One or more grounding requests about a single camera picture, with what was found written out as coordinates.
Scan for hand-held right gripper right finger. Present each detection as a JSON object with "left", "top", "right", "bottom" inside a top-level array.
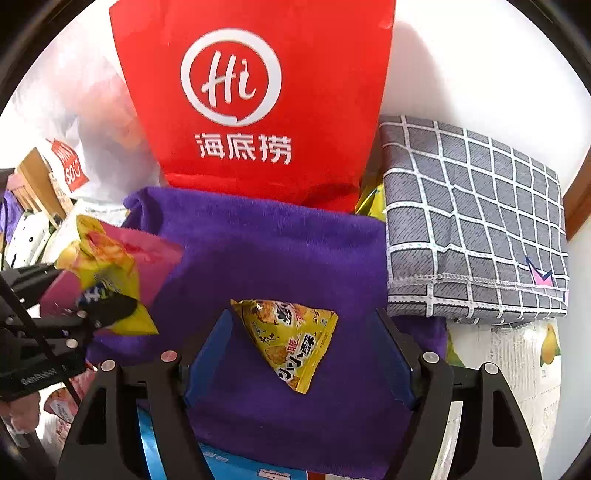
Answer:
[{"left": 368, "top": 307, "right": 542, "bottom": 480}]

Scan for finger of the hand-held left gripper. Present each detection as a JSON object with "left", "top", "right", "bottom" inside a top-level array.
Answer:
[
  {"left": 0, "top": 294, "right": 139, "bottom": 354},
  {"left": 0, "top": 263, "right": 63, "bottom": 310}
]

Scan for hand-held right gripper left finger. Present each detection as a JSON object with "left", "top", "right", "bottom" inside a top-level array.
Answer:
[{"left": 55, "top": 307, "right": 242, "bottom": 480}]

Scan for yellow blue snack packet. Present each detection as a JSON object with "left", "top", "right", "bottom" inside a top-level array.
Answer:
[{"left": 55, "top": 215, "right": 158, "bottom": 337}]

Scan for yellow triangular snack packet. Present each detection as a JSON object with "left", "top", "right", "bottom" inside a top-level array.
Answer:
[{"left": 230, "top": 298, "right": 339, "bottom": 394}]

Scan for blue box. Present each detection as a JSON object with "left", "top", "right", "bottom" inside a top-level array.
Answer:
[{"left": 137, "top": 406, "right": 308, "bottom": 480}]

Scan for polka dot cloth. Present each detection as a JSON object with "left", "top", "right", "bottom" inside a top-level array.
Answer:
[{"left": 4, "top": 210, "right": 57, "bottom": 269}]

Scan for red white snack packet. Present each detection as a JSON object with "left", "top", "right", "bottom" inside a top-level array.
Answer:
[{"left": 42, "top": 369, "right": 95, "bottom": 445}]

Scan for cardboard boxes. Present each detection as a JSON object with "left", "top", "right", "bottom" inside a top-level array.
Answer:
[{"left": 13, "top": 147, "right": 75, "bottom": 232}]

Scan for fruit print bed sheet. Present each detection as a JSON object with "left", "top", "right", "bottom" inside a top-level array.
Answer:
[{"left": 28, "top": 198, "right": 571, "bottom": 480}]

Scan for pink snack packet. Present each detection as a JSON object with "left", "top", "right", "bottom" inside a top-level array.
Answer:
[{"left": 39, "top": 225, "right": 185, "bottom": 329}]

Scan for purple towel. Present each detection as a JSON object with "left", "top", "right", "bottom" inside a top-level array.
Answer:
[{"left": 85, "top": 186, "right": 448, "bottom": 480}]

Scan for yellow green snack packet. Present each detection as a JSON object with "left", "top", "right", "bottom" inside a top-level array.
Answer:
[{"left": 355, "top": 181, "right": 387, "bottom": 223}]

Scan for grey checked folded cloth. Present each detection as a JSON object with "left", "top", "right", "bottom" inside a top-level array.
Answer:
[{"left": 378, "top": 114, "right": 571, "bottom": 326}]

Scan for white plastic bag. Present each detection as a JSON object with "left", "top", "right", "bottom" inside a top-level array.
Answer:
[{"left": 4, "top": 44, "right": 163, "bottom": 209}]

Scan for red paper bag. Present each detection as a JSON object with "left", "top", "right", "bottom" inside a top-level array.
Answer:
[{"left": 108, "top": 0, "right": 397, "bottom": 214}]

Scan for wooden frame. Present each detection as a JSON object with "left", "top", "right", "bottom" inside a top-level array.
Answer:
[{"left": 562, "top": 147, "right": 591, "bottom": 241}]

